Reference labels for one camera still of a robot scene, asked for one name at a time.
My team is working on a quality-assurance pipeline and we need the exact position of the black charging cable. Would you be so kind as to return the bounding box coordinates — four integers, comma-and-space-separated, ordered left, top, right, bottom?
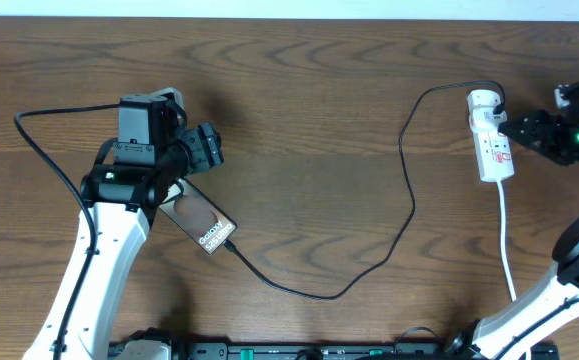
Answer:
222, 79, 507, 301

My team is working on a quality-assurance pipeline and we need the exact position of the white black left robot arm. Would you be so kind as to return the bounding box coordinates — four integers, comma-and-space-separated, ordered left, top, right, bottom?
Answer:
25, 123, 223, 359

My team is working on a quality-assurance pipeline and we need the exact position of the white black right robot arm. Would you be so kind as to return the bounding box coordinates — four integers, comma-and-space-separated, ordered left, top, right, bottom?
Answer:
442, 110, 579, 359

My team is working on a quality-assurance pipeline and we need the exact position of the white USB charger adapter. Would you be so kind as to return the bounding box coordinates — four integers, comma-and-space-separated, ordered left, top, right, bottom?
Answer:
467, 89, 504, 114

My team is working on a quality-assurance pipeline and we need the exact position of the white power strip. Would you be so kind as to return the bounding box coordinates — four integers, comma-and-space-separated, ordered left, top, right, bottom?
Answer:
469, 107, 515, 183

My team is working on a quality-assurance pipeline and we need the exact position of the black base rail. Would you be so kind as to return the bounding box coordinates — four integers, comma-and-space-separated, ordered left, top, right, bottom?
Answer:
107, 340, 451, 360

